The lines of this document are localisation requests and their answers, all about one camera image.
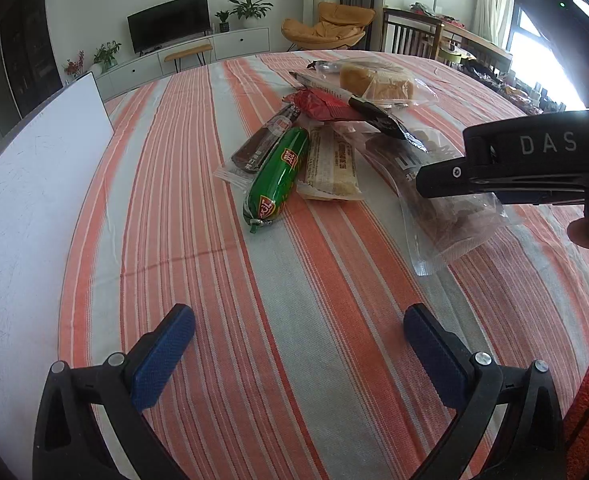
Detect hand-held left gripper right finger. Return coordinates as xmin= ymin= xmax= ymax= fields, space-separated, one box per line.
xmin=403 ymin=304 xmax=568 ymax=480

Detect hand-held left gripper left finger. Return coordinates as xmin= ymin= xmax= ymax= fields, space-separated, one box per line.
xmin=33 ymin=304 xmax=196 ymax=480

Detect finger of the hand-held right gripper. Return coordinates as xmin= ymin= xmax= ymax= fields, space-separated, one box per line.
xmin=416 ymin=157 xmax=588 ymax=206

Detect clear bag of brown snacks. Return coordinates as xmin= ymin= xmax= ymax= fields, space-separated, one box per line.
xmin=335 ymin=122 xmax=509 ymax=277

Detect beige cake packet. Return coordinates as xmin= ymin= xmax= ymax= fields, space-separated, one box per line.
xmin=296 ymin=125 xmax=365 ymax=202

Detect red snack packet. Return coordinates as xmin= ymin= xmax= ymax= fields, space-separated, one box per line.
xmin=282 ymin=87 xmax=370 ymax=122

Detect person's right hand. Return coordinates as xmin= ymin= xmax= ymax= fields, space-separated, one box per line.
xmin=567 ymin=212 xmax=589 ymax=251

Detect clutter of small items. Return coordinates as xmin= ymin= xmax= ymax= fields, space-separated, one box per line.
xmin=465 ymin=57 xmax=570 ymax=113

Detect window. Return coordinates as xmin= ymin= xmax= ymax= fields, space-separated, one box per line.
xmin=507 ymin=0 xmax=588 ymax=111

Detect long black white packet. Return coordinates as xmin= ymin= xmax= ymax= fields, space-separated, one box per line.
xmin=288 ymin=70 xmax=428 ymax=153

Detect wooden dining table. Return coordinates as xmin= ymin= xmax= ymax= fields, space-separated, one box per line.
xmin=439 ymin=25 xmax=513 ymax=73

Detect bread loaf in clear bag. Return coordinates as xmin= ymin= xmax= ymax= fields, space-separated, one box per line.
xmin=332 ymin=57 xmax=438 ymax=108

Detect orange striped tablecloth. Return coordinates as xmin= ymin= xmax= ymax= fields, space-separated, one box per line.
xmin=57 ymin=50 xmax=589 ymax=480

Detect sheer window curtain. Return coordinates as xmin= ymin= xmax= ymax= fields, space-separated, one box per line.
xmin=475 ymin=0 xmax=518 ymax=46

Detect dark wooden chair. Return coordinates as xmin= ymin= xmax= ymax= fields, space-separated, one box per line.
xmin=381 ymin=7 xmax=445 ymax=58

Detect green sausage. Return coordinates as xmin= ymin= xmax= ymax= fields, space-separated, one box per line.
xmin=243 ymin=127 xmax=309 ymax=234

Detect dark brown snack bar packet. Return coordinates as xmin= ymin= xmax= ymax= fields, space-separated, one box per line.
xmin=213 ymin=105 xmax=300 ymax=183

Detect orange lounge chair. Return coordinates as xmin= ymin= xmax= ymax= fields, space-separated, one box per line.
xmin=281 ymin=2 xmax=376 ymax=52

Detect white board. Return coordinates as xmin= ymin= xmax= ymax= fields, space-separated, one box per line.
xmin=0 ymin=71 xmax=115 ymax=461

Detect white television cabinet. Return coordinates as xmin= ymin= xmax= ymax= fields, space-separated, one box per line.
xmin=87 ymin=26 xmax=270 ymax=103

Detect large potted plant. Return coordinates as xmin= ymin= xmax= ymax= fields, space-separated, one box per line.
xmin=229 ymin=0 xmax=274 ymax=29

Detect wooden bench with metal legs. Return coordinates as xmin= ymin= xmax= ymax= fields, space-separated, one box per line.
xmin=164 ymin=43 xmax=214 ymax=73

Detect red flowers in vase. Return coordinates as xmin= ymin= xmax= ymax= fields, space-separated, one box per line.
xmin=64 ymin=51 xmax=86 ymax=79

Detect leafy plant in white vase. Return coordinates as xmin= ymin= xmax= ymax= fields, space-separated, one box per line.
xmin=93 ymin=40 xmax=122 ymax=73

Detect black television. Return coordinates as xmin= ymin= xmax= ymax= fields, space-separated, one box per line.
xmin=127 ymin=0 xmax=210 ymax=56

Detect dark cabinet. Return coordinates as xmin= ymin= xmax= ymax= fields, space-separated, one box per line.
xmin=0 ymin=0 xmax=62 ymax=118

